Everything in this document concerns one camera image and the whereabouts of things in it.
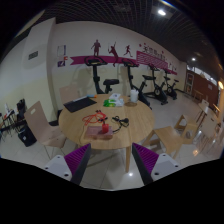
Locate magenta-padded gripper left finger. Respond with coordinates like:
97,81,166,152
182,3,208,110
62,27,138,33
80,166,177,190
43,143,92,186

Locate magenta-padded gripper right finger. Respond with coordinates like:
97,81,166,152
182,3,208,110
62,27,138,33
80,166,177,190
131,142,181,186

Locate light wooden chair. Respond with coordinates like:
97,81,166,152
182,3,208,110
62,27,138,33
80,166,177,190
23,100,68,159
143,114,198,159
59,83,81,105

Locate black mouse pad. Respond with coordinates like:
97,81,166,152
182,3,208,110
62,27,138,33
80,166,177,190
63,96,98,114

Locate round brown coaster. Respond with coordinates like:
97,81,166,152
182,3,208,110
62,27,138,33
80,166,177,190
124,100,138,108

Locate white tissue pack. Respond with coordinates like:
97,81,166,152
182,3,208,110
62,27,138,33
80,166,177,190
108,92,125,108

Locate black exercise bike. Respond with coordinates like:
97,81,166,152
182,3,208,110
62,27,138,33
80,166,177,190
162,68,180,101
83,55,120,95
143,63,169,106
122,59,153,108

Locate black power cable with plug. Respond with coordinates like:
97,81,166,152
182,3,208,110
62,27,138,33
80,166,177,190
111,115,130,134

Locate red cable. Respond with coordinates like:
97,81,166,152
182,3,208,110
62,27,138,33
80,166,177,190
82,109,108,127

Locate wall posters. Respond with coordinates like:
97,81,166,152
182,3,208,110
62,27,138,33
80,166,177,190
56,44,68,68

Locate grey wall vent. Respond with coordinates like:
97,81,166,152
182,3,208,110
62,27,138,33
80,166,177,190
28,50,39,61

